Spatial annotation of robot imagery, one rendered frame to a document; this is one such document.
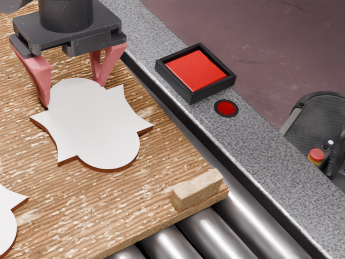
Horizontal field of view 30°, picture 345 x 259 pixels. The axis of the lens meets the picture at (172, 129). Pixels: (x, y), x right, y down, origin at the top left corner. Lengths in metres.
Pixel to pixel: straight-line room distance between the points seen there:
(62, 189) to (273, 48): 1.81
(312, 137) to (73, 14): 1.20
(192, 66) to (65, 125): 0.21
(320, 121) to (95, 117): 1.19
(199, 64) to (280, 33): 1.67
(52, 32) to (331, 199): 0.36
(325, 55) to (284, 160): 1.71
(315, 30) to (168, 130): 1.87
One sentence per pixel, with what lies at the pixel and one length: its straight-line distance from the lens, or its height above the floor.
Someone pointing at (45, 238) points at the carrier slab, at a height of 0.94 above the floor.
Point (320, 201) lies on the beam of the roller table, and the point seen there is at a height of 0.92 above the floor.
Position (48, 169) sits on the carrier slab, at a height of 0.94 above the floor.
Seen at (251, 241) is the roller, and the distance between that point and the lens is 0.71.
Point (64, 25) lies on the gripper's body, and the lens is 0.68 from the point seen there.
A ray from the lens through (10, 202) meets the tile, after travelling 0.66.
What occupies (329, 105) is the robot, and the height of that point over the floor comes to 0.24.
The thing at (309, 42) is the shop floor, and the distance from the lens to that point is 2.50.
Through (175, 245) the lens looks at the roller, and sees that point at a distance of 0.67.
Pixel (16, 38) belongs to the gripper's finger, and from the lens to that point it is 0.72.
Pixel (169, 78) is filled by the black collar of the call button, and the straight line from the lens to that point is 0.82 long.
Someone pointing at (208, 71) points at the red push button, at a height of 0.93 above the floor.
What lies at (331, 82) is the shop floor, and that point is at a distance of 2.36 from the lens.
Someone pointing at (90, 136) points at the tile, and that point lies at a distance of 0.71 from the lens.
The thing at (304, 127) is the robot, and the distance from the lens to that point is 1.81.
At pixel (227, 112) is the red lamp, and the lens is 0.81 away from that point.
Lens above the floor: 1.48
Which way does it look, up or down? 47 degrees down
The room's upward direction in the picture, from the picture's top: 12 degrees clockwise
